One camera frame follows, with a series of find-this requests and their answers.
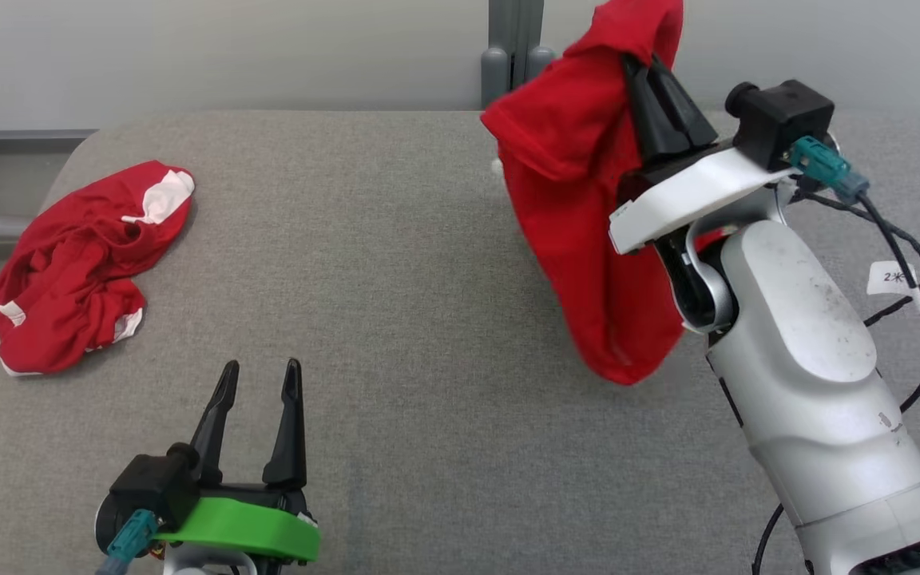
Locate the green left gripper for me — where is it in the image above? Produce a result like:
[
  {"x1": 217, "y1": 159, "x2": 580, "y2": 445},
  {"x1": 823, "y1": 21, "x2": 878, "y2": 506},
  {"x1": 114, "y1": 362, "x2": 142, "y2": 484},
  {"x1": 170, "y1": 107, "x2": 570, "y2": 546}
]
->
[{"x1": 158, "y1": 358, "x2": 322, "y2": 561}]

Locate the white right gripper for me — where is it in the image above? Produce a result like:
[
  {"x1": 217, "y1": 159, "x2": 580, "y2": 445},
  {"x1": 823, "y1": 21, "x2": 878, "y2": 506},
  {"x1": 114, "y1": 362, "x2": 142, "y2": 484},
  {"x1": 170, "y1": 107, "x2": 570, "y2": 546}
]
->
[{"x1": 609, "y1": 54, "x2": 800, "y2": 256}]

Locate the red shirt with white sleeves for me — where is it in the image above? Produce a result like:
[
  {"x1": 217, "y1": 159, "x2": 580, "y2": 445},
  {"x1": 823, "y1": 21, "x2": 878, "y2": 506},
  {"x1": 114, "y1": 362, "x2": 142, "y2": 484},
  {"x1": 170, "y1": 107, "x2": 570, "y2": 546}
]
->
[{"x1": 480, "y1": 0, "x2": 728, "y2": 387}]

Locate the crumpled red and white garment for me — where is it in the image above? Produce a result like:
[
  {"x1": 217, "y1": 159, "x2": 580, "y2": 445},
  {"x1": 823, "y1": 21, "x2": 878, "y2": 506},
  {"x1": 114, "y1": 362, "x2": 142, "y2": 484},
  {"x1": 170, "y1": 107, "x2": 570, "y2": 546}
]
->
[{"x1": 0, "y1": 160, "x2": 196, "y2": 376}]

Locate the left cable with teal connector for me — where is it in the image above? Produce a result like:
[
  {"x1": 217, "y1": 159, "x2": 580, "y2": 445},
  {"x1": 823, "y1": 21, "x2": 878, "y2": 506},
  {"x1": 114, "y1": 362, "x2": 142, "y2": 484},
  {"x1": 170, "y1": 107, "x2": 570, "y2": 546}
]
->
[{"x1": 95, "y1": 510, "x2": 161, "y2": 575}]

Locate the cable with teal connector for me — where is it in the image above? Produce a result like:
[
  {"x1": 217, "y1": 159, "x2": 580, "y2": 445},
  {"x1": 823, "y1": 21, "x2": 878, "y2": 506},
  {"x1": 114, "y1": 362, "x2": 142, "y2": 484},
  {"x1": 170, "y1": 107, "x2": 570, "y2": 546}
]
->
[
  {"x1": 95, "y1": 510, "x2": 161, "y2": 575},
  {"x1": 751, "y1": 136, "x2": 920, "y2": 575}
]

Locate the right cable with teal connector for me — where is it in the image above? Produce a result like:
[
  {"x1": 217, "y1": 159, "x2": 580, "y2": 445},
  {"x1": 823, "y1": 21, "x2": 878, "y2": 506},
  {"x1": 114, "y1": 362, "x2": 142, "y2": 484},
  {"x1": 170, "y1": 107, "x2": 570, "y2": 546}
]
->
[{"x1": 751, "y1": 136, "x2": 920, "y2": 575}]

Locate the grey metal post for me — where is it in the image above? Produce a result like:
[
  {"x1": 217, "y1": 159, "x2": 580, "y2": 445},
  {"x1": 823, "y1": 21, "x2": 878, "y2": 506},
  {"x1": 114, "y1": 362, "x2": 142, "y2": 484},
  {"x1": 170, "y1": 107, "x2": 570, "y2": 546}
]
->
[{"x1": 480, "y1": 0, "x2": 557, "y2": 110}]

